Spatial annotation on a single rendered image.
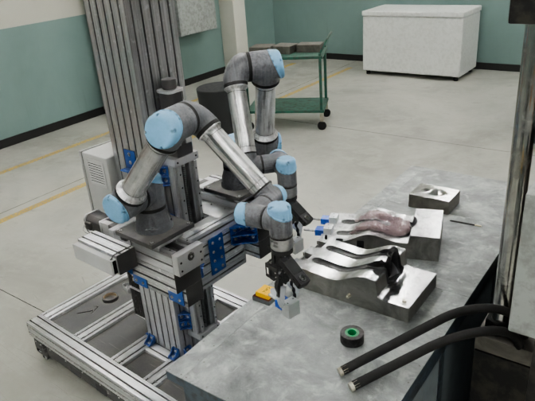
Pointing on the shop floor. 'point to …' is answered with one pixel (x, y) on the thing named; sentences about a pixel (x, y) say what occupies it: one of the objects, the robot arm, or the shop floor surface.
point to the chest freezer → (421, 39)
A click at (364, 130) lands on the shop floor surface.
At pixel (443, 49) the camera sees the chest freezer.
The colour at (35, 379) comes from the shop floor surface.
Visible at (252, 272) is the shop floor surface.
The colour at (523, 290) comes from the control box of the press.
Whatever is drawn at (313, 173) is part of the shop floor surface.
